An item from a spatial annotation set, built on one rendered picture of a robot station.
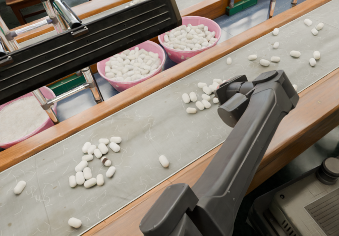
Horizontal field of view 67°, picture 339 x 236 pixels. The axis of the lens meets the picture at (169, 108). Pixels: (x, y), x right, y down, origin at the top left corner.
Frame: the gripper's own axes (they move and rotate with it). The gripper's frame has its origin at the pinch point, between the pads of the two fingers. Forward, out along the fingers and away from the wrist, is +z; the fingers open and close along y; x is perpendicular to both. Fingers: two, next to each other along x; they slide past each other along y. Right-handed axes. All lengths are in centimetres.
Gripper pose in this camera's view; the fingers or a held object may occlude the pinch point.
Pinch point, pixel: (216, 93)
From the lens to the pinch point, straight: 77.7
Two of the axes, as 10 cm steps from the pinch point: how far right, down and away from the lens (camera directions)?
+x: 4.1, 8.9, 2.1
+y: -8.4, 4.6, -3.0
